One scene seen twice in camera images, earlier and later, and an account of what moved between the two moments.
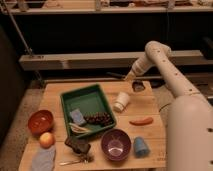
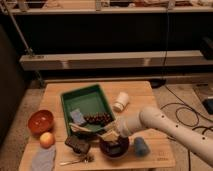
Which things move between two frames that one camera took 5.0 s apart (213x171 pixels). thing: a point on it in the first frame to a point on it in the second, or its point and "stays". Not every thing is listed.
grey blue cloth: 43,159 stays
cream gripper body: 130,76 to 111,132
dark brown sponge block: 79,145 stays
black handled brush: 137,85 to 115,150
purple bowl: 116,144 stays
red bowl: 40,121 stays
